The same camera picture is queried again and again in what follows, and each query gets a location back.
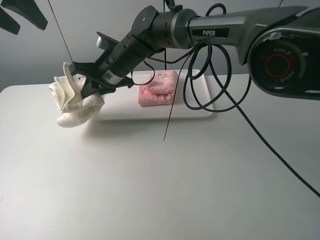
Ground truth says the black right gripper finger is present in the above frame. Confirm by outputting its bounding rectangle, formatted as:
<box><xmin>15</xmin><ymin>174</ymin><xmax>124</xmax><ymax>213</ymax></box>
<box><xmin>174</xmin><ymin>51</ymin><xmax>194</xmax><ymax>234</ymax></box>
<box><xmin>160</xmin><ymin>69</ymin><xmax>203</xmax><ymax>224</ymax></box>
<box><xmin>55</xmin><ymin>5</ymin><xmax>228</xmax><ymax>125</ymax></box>
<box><xmin>97</xmin><ymin>84</ymin><xmax>116</xmax><ymax>96</ymax></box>
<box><xmin>80</xmin><ymin>77</ymin><xmax>97</xmax><ymax>98</ymax></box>

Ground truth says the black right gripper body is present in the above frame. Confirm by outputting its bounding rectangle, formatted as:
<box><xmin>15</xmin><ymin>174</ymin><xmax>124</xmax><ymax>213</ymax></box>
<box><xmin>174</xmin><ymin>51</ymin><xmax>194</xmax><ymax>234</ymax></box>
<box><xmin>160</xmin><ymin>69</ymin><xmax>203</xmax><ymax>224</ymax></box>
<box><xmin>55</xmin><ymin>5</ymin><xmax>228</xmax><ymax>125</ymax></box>
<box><xmin>69</xmin><ymin>37</ymin><xmax>153</xmax><ymax>87</ymax></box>

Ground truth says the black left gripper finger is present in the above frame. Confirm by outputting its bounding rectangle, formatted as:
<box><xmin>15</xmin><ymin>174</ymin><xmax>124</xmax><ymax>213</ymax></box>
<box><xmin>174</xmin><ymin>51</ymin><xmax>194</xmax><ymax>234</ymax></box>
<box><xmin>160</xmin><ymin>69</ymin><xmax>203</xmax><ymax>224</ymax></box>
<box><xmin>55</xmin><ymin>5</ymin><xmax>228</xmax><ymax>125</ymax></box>
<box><xmin>0</xmin><ymin>15</ymin><xmax>21</xmax><ymax>35</ymax></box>
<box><xmin>0</xmin><ymin>0</ymin><xmax>48</xmax><ymax>31</ymax></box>

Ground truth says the cream white towel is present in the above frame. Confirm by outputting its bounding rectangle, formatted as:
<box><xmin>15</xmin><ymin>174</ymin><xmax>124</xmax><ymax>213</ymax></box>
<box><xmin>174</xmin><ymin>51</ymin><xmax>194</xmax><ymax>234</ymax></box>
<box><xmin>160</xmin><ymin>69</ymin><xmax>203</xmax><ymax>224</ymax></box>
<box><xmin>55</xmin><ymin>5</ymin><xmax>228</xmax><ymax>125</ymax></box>
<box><xmin>49</xmin><ymin>62</ymin><xmax>105</xmax><ymax>128</ymax></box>

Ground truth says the pink towel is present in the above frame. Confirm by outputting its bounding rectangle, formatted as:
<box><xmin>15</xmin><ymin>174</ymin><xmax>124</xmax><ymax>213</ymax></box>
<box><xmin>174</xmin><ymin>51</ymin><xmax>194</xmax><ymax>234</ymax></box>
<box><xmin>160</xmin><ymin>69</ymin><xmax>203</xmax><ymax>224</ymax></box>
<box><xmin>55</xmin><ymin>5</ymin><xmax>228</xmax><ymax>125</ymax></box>
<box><xmin>138</xmin><ymin>70</ymin><xmax>178</xmax><ymax>107</ymax></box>

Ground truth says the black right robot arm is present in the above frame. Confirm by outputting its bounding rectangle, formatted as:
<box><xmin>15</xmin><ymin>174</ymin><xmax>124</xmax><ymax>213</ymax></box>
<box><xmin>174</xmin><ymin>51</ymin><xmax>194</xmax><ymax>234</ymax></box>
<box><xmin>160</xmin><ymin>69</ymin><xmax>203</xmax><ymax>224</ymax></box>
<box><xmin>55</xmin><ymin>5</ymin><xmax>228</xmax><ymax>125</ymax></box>
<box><xmin>69</xmin><ymin>5</ymin><xmax>320</xmax><ymax>100</ymax></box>

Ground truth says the white rectangular plastic tray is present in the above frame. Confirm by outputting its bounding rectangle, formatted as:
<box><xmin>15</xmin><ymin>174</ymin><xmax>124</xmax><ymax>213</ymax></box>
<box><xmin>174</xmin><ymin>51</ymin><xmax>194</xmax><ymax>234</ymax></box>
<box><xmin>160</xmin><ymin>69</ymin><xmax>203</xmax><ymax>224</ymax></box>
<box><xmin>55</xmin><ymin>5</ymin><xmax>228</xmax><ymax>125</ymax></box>
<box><xmin>96</xmin><ymin>69</ymin><xmax>212</xmax><ymax>121</ymax></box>

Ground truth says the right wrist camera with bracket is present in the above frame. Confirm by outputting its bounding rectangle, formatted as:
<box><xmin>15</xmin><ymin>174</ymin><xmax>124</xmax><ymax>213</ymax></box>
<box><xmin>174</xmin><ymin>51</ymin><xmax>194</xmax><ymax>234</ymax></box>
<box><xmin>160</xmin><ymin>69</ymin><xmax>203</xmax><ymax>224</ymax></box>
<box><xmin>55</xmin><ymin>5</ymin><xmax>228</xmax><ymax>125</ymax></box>
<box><xmin>96</xmin><ymin>31</ymin><xmax>119</xmax><ymax>51</ymax></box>

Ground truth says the black flat strap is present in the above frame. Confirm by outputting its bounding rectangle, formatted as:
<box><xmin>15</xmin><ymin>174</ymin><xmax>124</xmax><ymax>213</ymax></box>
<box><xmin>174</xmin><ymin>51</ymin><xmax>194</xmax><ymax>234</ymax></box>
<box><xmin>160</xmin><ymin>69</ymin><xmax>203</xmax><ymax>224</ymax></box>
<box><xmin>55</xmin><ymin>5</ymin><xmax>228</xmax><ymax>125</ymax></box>
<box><xmin>162</xmin><ymin>0</ymin><xmax>198</xmax><ymax>142</ymax></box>

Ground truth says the black right camera cable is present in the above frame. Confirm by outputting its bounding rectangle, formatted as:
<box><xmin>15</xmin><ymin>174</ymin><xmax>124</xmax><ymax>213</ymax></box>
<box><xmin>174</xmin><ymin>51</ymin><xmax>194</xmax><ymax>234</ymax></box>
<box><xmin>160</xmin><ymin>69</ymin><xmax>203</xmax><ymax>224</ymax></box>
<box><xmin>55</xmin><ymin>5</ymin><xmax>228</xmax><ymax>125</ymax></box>
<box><xmin>127</xmin><ymin>2</ymin><xmax>320</xmax><ymax>198</ymax></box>

